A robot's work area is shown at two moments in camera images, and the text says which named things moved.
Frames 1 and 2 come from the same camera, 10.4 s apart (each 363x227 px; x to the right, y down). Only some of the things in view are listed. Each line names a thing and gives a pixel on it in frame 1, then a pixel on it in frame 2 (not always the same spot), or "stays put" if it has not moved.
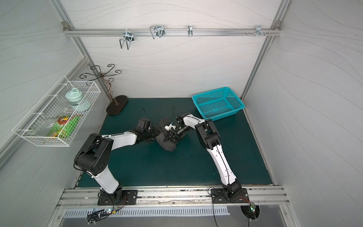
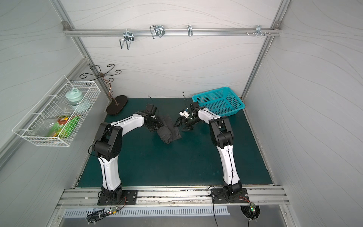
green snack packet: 64,126 stays put
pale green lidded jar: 74,97 stays put
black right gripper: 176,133 -> 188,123
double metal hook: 128,38 stays put
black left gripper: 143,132 -> 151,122
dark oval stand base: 114,109 stays put
